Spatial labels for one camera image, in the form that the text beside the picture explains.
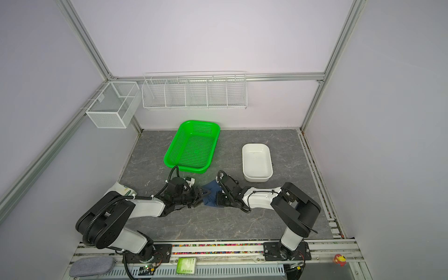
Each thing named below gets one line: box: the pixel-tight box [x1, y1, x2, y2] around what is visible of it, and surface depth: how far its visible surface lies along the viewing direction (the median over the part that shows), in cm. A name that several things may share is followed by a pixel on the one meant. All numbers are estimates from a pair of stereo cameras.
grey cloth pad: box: [68, 256, 115, 278], surface depth 71 cm
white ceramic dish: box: [241, 142, 274, 183], surface depth 104 cm
